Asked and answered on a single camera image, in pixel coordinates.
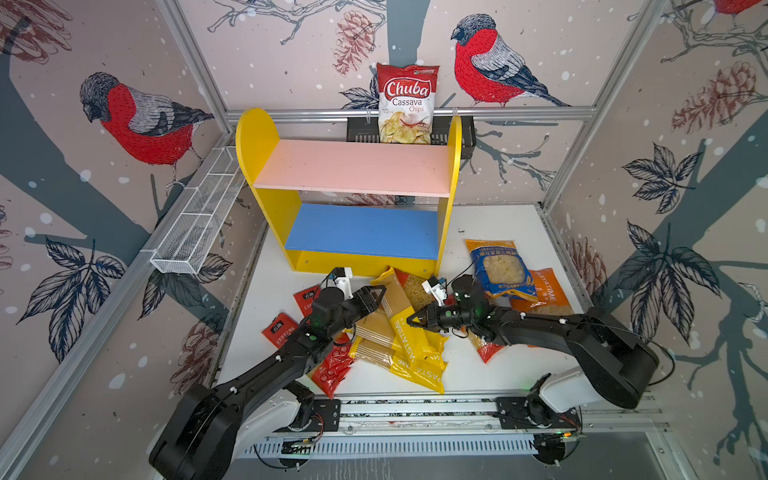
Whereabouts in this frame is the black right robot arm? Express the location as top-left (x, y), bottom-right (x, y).
top-left (407, 293), bottom-right (659, 413)

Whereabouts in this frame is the blue orecchiette pasta bag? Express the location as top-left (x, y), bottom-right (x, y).
top-left (465, 239), bottom-right (538, 301)

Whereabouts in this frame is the yellow wooden shelf unit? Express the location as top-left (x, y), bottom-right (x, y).
top-left (235, 109), bottom-right (463, 277)

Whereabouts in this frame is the black wall basket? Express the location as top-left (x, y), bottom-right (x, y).
top-left (346, 115), bottom-right (478, 160)

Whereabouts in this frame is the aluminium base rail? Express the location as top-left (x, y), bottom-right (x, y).
top-left (234, 395), bottom-right (663, 463)

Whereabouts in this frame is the white wire wall basket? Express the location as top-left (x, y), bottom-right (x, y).
top-left (151, 146), bottom-right (245, 275)

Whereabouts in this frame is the red spaghetti pack inner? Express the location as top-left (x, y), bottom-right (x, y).
top-left (293, 285), bottom-right (322, 317)

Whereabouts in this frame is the red spaghetti pack outer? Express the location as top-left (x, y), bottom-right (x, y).
top-left (262, 312), bottom-right (298, 348)

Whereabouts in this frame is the red fusilli bag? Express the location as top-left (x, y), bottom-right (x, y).
top-left (395, 270), bottom-right (436, 311)
top-left (468, 331), bottom-right (504, 364)

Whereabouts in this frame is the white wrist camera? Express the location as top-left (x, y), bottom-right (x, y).
top-left (331, 267), bottom-right (353, 300)
top-left (422, 276), bottom-right (448, 307)

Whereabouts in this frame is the red fusilli bag left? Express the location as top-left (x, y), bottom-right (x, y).
top-left (395, 270), bottom-right (436, 311)

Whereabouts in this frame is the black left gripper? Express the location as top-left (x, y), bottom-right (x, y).
top-left (326, 283), bottom-right (386, 340)

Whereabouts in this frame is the orange pasta bag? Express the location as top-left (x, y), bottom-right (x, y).
top-left (510, 268), bottom-right (574, 315)

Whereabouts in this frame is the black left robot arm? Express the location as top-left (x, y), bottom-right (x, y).
top-left (149, 286), bottom-right (386, 479)

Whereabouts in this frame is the red fusilli bag right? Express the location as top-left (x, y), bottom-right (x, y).
top-left (468, 331), bottom-right (504, 364)

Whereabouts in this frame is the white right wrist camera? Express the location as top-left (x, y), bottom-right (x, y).
top-left (422, 276), bottom-right (448, 307)

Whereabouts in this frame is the red spaghetti pack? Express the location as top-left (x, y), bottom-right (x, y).
top-left (262, 312), bottom-right (298, 348)
top-left (293, 285), bottom-right (322, 317)

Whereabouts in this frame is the yellow spaghetti pack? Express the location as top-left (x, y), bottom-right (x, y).
top-left (354, 308), bottom-right (402, 351)
top-left (349, 338), bottom-right (445, 394)
top-left (371, 267), bottom-right (447, 371)

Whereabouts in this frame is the Chuba cassava chips bag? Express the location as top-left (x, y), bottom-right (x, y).
top-left (377, 63), bottom-right (439, 144)

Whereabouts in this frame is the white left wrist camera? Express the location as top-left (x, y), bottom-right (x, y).
top-left (331, 267), bottom-right (353, 300)

